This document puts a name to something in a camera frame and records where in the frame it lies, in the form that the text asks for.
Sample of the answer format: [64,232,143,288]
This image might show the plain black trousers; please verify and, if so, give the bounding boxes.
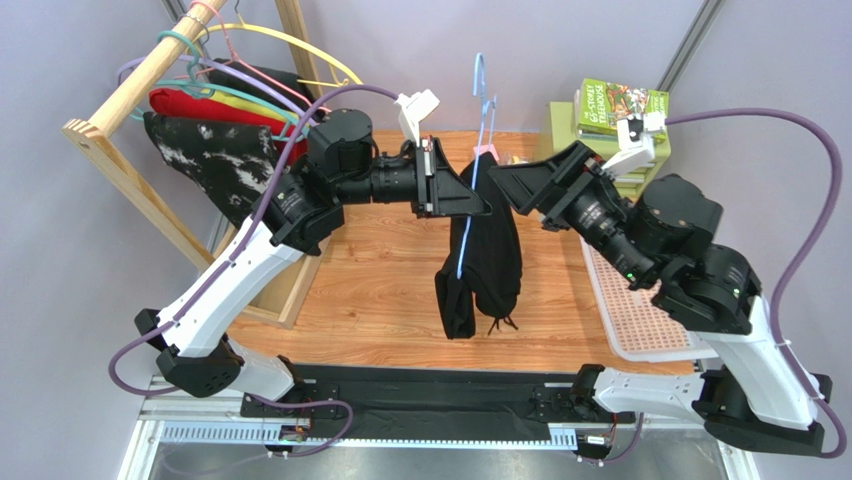
[435,152,523,340]

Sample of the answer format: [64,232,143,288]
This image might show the green comic book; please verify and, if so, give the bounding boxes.
[573,78,670,141]

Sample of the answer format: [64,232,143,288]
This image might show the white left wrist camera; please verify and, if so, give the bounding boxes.
[394,89,440,147]

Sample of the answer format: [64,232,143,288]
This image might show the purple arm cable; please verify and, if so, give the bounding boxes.
[664,109,849,459]
[107,83,401,399]

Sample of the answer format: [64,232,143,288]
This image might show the wooden clothes rack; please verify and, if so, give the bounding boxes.
[62,1,321,329]

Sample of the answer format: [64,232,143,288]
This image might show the blue wire hanger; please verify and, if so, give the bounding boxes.
[455,52,499,281]

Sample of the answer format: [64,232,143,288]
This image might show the black garment on rack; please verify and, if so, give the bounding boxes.
[207,62,316,111]

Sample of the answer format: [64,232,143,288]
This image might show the green drawer box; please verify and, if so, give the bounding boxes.
[533,101,672,200]

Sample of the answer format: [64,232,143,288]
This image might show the red garment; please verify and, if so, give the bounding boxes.
[143,87,299,162]

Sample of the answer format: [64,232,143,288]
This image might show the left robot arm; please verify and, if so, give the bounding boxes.
[136,109,492,400]

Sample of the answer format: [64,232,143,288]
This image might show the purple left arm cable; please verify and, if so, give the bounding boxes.
[107,83,401,399]

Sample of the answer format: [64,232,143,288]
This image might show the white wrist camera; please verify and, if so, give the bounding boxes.
[603,112,667,179]
[394,89,440,147]

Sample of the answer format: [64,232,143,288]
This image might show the pink wire hanger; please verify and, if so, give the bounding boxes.
[189,1,362,113]

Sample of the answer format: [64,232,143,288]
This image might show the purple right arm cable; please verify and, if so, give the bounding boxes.
[664,109,849,459]

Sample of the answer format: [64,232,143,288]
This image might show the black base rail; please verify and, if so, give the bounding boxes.
[240,364,637,444]

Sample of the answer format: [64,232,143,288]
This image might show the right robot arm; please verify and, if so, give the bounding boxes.
[488,142,832,457]

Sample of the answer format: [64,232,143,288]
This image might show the black white-patterned trousers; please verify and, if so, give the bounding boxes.
[143,112,284,227]

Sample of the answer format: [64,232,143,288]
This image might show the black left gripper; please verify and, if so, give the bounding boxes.
[334,136,492,220]

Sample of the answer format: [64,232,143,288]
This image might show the yellow garment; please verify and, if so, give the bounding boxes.
[210,91,299,136]

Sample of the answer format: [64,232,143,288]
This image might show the pink cube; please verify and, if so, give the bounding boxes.
[473,144,500,163]

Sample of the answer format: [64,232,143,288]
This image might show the white plastic basket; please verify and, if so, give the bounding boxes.
[580,241,717,363]

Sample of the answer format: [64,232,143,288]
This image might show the yellow wire hanger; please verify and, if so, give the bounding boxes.
[208,23,363,88]

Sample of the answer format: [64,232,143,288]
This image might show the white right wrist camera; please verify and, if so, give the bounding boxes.
[603,112,667,179]

